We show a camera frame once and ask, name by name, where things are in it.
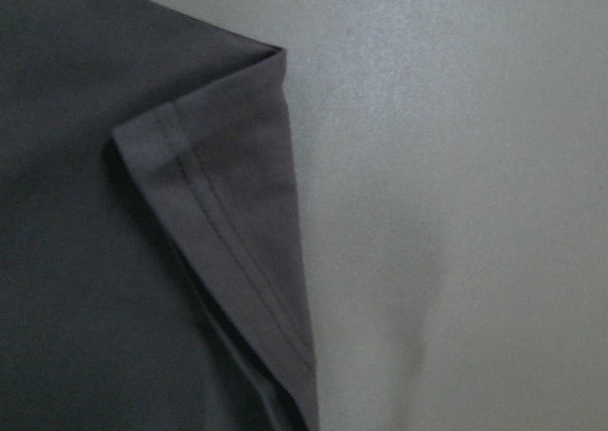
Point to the dark brown t-shirt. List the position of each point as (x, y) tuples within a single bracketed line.
[(151, 266)]

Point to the brown paper table cover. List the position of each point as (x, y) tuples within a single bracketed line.
[(451, 158)]

